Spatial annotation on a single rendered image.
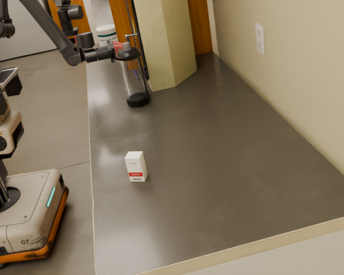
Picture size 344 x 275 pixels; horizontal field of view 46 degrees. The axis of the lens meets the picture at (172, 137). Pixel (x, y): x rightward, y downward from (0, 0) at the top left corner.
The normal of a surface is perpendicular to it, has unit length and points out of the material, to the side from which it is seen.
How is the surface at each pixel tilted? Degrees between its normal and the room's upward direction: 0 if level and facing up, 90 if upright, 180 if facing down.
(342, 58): 90
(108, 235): 0
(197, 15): 90
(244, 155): 0
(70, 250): 0
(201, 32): 90
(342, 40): 90
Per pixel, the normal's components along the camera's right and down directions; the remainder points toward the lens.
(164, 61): 0.20, 0.46
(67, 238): -0.16, -0.86
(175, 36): 0.82, 0.15
